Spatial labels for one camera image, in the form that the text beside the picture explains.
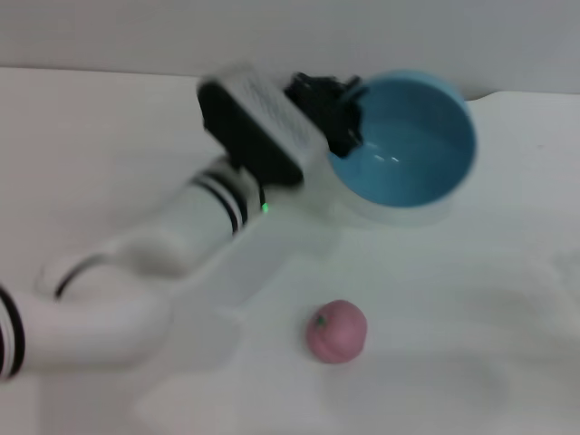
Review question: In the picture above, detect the pink toy peach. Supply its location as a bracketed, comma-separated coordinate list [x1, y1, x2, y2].
[305, 298, 367, 363]

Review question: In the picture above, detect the blue plastic bowl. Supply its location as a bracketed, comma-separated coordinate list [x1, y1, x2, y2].
[324, 69, 478, 227]

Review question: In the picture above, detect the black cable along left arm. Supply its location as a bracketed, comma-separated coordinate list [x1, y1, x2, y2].
[53, 253, 110, 301]

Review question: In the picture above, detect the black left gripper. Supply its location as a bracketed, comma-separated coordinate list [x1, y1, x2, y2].
[283, 71, 369, 160]

